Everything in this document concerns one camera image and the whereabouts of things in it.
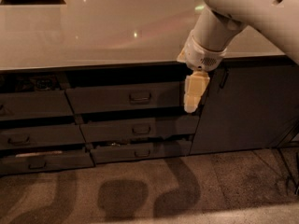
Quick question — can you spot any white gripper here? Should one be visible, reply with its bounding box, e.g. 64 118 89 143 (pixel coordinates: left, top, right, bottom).
177 31 226 113

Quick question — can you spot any grey drawer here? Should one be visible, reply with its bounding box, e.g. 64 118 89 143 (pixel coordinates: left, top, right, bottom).
80 115 199 143
0 91 72 120
66 82 180 114
0 150 93 175
0 124 85 150
91 140 192 164

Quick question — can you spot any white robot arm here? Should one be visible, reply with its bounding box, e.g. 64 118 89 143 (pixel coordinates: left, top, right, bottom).
178 0 299 113

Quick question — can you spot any grey cabinet door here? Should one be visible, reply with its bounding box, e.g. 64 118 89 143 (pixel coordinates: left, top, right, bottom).
191 57 299 154

